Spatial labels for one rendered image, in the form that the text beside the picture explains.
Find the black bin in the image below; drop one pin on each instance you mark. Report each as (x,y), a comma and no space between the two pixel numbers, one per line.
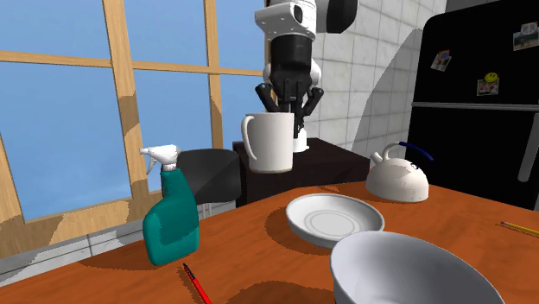
(210,177)

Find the dark robot stand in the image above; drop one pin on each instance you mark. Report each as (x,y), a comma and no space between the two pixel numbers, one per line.
(328,168)

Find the teal spray bottle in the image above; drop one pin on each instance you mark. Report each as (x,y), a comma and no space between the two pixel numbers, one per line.
(172,223)

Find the white bowl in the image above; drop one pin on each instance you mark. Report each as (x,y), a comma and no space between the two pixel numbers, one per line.
(400,273)

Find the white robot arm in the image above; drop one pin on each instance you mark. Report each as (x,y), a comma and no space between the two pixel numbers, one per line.
(286,14)

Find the white plate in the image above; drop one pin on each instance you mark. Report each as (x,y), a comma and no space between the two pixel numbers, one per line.
(328,219)

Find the wooden frame window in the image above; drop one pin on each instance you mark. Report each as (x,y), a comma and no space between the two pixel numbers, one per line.
(122,84)

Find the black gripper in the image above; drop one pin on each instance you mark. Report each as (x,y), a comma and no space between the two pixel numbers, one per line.
(292,59)

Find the white mug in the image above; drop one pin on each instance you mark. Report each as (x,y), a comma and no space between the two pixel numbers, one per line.
(273,143)

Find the red pen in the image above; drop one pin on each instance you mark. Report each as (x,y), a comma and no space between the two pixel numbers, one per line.
(198,285)

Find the yellow pencil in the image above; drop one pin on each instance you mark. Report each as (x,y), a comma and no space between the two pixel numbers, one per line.
(520,228)

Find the black refrigerator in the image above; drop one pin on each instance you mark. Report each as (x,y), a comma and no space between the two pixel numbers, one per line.
(463,139)

